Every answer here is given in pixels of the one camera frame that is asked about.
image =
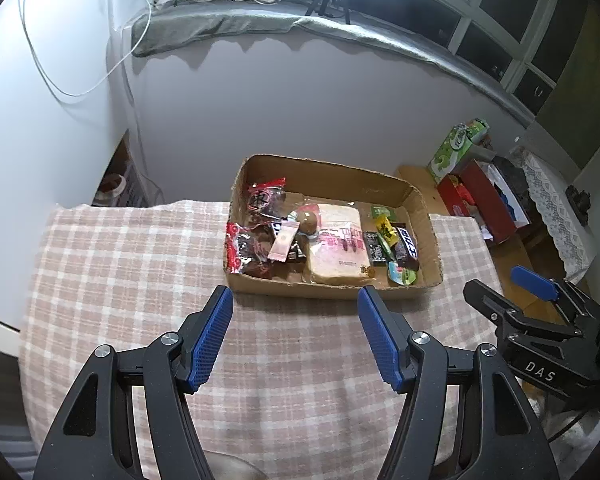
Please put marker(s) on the small green packet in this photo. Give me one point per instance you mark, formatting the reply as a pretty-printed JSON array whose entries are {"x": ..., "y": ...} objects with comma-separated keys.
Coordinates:
[{"x": 380, "y": 211}]

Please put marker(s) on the grey window cushion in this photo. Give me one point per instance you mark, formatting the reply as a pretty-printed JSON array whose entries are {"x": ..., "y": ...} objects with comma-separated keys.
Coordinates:
[{"x": 330, "y": 35}]

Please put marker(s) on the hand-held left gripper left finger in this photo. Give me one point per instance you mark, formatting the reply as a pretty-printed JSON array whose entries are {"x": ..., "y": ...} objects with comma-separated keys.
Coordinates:
[{"x": 212, "y": 335}]

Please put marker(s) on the dark chocolate bar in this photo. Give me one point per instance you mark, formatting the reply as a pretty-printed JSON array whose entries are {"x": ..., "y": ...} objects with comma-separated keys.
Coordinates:
[{"x": 407, "y": 247}]

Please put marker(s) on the black candy packet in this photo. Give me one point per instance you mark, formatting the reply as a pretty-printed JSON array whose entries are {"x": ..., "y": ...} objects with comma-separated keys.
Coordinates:
[{"x": 376, "y": 250}]

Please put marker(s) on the red shoebox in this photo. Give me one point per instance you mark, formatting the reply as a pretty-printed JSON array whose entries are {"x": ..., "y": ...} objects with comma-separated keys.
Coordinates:
[{"x": 485, "y": 210}]

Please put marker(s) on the black bag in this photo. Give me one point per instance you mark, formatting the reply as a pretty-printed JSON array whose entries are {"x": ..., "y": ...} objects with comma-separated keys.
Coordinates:
[{"x": 512, "y": 175}]

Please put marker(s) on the cardboard box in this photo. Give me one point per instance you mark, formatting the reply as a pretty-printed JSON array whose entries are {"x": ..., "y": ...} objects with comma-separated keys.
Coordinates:
[{"x": 330, "y": 180}]

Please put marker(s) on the yellow candy packet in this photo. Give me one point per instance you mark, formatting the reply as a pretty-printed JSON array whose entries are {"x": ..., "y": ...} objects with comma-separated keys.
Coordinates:
[{"x": 386, "y": 232}]

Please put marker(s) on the packaged braised egg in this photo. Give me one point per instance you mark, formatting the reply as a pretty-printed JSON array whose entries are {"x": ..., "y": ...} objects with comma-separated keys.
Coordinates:
[{"x": 309, "y": 222}]

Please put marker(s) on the white lace cloth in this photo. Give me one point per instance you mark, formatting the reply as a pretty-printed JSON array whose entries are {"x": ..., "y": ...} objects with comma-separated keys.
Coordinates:
[{"x": 555, "y": 205}]

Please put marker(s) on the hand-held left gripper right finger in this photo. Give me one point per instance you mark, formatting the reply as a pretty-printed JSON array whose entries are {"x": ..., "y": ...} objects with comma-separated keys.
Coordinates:
[{"x": 380, "y": 335}]

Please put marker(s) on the green tissue box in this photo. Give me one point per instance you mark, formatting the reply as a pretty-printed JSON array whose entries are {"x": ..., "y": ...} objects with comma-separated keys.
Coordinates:
[{"x": 452, "y": 152}]

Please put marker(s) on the pink bread package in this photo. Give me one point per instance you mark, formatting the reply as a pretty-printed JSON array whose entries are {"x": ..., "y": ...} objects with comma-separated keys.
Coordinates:
[{"x": 337, "y": 250}]

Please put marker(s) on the fuzzy grey clothing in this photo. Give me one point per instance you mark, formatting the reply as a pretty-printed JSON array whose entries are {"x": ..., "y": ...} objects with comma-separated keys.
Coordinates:
[{"x": 570, "y": 440}]

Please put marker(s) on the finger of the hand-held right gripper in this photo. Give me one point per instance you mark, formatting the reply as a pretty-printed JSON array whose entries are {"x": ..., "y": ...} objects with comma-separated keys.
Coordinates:
[
  {"x": 532, "y": 280},
  {"x": 505, "y": 317}
]

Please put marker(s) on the white window frame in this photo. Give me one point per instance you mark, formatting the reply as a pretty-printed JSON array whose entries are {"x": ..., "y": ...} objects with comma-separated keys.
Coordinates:
[{"x": 465, "y": 22}]

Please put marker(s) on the green jelly cup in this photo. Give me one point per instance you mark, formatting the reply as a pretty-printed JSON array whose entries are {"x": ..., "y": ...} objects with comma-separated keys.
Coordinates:
[{"x": 401, "y": 274}]

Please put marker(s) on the storage rack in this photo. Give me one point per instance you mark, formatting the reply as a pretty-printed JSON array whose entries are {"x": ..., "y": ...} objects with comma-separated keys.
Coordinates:
[{"x": 132, "y": 185}]

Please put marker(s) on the dark figurine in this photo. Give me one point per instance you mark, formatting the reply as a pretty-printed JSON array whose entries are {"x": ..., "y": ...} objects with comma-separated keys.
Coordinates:
[{"x": 578, "y": 202}]

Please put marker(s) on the pink candy packet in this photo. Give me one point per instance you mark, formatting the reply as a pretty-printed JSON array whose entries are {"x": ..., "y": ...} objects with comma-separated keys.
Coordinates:
[{"x": 282, "y": 245}]

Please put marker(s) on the red-ended clear snack packet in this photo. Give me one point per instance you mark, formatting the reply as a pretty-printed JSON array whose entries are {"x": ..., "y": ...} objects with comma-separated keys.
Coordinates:
[
  {"x": 265, "y": 197},
  {"x": 245, "y": 250}
]

